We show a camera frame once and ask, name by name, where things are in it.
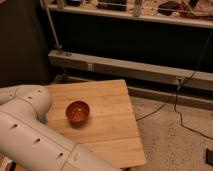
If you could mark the metal pole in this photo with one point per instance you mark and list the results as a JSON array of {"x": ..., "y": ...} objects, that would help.
[{"x": 57, "y": 44}]

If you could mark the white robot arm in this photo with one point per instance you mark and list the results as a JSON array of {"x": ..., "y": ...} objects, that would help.
[{"x": 26, "y": 140}]

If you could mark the red bowl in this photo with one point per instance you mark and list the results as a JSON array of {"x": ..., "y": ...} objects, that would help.
[{"x": 77, "y": 112}]

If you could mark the black box on floor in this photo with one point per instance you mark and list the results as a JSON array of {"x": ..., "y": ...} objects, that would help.
[{"x": 209, "y": 157}]

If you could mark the white shelf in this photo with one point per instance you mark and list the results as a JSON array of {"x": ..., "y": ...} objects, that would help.
[{"x": 194, "y": 13}]

